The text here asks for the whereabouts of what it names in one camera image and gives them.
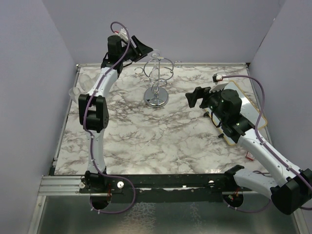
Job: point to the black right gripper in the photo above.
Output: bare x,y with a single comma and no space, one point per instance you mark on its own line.
200,92

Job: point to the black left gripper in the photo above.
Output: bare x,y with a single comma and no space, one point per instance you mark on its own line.
140,48

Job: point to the clear wine glass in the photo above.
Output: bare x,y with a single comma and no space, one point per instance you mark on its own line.
156,54
86,82
74,94

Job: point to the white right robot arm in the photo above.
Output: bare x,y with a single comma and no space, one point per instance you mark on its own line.
288,187

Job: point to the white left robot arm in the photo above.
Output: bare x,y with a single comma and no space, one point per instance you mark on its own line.
92,106

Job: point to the chrome wine glass rack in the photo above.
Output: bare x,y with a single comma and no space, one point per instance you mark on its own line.
156,95

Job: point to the small wood-framed whiteboard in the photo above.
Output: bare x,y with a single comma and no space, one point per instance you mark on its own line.
248,110

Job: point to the small red white packet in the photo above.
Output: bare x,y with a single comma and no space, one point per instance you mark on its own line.
249,156

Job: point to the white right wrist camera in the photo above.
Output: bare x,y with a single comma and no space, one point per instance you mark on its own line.
219,82

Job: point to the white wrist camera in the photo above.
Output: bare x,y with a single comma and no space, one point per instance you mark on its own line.
219,82
123,35

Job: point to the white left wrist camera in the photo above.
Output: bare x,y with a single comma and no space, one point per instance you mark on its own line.
123,35

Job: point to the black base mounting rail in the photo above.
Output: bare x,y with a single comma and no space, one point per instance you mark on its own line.
163,188

